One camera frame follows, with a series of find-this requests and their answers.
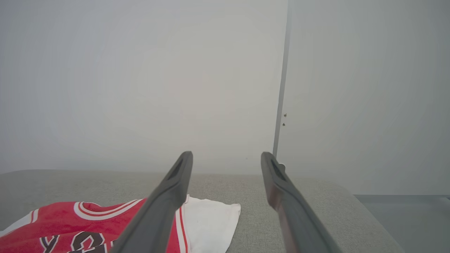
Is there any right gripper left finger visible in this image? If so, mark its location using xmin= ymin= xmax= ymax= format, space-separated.
xmin=110 ymin=151 xmax=193 ymax=253

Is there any red and white basketball jersey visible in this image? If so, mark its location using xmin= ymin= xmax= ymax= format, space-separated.
xmin=0 ymin=195 xmax=242 ymax=253

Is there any white door panel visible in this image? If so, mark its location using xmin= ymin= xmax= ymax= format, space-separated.
xmin=272 ymin=0 xmax=450 ymax=196

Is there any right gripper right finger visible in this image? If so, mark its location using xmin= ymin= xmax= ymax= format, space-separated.
xmin=261 ymin=152 xmax=343 ymax=253

